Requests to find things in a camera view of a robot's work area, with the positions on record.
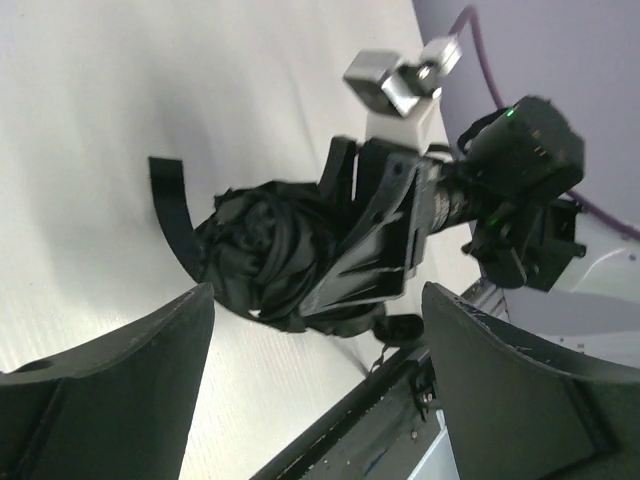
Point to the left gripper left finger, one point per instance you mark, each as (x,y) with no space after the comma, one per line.
(117,407)

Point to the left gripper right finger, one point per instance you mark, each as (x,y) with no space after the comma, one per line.
(521,407)

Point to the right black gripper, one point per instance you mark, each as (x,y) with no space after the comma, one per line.
(401,198)

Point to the black folding umbrella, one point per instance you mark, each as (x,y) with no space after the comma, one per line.
(264,248)

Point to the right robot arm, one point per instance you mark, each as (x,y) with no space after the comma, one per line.
(509,178)

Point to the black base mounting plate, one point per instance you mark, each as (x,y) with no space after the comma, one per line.
(385,428)

